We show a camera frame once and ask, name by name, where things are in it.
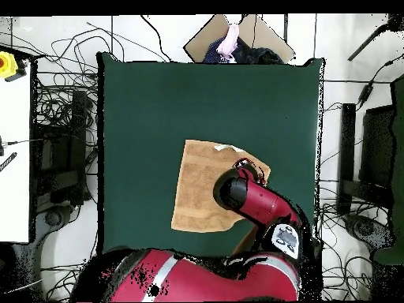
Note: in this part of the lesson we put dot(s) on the orange terry towel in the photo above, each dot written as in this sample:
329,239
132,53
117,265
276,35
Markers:
195,189

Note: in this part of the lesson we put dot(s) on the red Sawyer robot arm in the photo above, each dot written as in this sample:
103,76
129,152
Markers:
262,202

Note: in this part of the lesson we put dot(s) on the dark blue laundry pile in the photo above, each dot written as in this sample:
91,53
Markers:
252,55

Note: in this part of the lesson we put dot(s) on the pink cloth item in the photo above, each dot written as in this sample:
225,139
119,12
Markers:
228,41

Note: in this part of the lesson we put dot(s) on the black flat panel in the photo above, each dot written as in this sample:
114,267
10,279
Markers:
377,145

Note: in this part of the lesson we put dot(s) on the black upright bar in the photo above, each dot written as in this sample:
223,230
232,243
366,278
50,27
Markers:
347,142

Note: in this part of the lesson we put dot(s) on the dark green table cloth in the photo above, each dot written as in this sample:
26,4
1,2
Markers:
142,110

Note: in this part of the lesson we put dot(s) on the brown cardboard box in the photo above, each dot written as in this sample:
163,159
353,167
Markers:
202,44

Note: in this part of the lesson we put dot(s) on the black thin rod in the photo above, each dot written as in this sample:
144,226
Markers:
369,41

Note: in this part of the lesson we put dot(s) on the black equipment box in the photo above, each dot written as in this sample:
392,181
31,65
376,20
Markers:
63,157

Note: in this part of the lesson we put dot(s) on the white side table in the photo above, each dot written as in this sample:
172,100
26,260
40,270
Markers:
14,157

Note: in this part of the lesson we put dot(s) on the yellow emergency stop button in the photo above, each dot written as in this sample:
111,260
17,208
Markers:
7,64

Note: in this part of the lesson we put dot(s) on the grey round pedestal foot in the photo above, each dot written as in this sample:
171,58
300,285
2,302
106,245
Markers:
364,228
52,218

